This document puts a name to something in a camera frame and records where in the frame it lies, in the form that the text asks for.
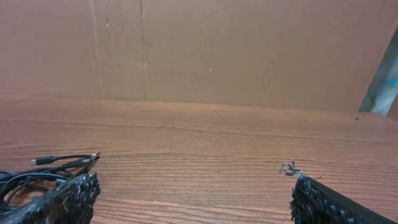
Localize long black usb cable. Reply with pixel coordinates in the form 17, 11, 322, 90
0, 154, 94, 187

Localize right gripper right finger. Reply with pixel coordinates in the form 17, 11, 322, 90
290, 175, 397, 224

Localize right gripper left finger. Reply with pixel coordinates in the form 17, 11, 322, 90
1, 172, 101, 224

